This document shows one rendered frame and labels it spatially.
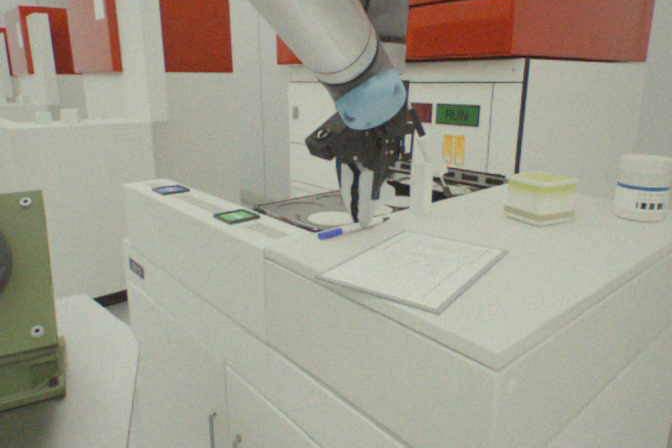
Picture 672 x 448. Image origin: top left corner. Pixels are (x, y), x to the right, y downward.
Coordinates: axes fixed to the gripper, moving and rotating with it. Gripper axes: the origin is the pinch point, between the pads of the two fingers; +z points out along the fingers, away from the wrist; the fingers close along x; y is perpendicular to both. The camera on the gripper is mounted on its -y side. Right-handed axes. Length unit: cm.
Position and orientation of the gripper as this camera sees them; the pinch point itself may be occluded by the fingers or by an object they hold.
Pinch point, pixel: (356, 218)
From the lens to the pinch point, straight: 70.5
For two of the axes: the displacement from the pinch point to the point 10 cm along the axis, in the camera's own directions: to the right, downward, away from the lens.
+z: -0.4, 9.6, 2.8
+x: -6.6, -2.4, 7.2
